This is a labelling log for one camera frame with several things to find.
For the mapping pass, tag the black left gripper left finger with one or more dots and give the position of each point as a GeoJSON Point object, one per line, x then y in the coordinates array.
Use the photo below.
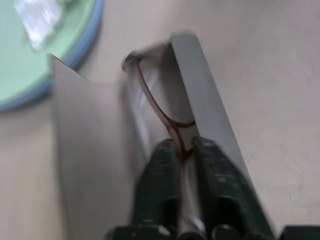
{"type": "Point", "coordinates": [157, 185]}

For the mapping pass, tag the green plate with blue rim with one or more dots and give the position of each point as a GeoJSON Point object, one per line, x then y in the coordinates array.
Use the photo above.
{"type": "Point", "coordinates": [87, 45]}

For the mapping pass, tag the red-framed glasses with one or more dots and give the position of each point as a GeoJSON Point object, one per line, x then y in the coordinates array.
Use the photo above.
{"type": "Point", "coordinates": [150, 100]}

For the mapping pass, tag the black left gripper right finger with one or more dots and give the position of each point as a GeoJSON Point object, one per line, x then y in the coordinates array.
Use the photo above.
{"type": "Point", "coordinates": [220, 185]}

